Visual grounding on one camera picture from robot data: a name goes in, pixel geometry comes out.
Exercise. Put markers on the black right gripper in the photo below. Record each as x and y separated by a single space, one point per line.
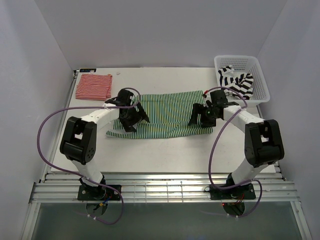
197 109

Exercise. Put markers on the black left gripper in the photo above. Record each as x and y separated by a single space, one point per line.
128 125

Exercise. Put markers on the green white striped tank top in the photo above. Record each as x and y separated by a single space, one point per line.
169 115

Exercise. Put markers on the red white striped tank top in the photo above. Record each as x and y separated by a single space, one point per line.
94 87

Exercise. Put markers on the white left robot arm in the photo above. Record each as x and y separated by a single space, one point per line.
79 138

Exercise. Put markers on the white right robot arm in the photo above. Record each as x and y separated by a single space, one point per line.
263 145

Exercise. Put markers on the black white striped tank top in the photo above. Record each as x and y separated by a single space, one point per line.
242 83

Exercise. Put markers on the white perforated plastic basket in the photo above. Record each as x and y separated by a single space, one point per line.
243 63

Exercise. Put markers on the blue label sticker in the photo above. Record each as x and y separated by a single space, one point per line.
87 70

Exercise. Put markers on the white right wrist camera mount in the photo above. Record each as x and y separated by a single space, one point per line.
207 99

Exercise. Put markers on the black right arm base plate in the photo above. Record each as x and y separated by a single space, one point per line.
245 192

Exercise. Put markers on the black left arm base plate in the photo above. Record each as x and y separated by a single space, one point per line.
100 192

